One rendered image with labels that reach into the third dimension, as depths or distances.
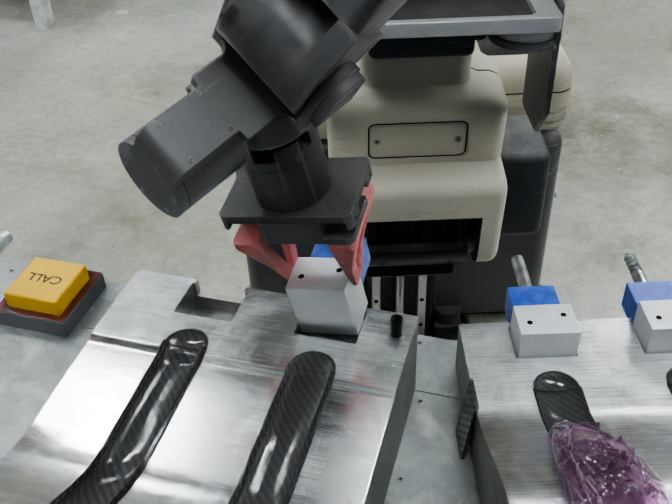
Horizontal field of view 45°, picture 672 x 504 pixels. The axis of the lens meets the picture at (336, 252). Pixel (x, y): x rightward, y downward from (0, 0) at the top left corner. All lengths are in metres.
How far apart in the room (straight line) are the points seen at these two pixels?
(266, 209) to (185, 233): 1.73
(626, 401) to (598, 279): 1.48
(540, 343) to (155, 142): 0.37
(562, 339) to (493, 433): 0.11
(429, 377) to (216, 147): 0.36
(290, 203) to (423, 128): 0.45
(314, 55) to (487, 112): 0.57
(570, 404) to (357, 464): 0.19
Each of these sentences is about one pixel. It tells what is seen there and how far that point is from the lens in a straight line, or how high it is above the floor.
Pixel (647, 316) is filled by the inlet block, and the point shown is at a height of 0.88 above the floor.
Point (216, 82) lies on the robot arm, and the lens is 0.50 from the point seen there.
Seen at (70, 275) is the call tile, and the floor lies 0.84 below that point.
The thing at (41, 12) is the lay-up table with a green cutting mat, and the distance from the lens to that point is 3.73.
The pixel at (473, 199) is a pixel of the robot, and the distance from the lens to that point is 1.02.
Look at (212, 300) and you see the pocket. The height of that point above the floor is 0.87.
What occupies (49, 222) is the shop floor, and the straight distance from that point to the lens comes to 2.48.
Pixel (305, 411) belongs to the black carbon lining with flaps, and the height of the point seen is 0.88.
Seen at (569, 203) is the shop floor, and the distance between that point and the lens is 2.42.
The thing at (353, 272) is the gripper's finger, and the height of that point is 0.96.
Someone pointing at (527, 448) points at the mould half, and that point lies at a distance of 0.62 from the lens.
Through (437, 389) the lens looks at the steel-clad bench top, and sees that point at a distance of 0.75.
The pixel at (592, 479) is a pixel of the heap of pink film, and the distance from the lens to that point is 0.55.
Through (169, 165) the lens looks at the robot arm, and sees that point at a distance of 0.48.
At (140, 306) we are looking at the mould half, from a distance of 0.72.
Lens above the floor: 1.35
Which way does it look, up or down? 38 degrees down
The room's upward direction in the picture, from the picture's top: 2 degrees counter-clockwise
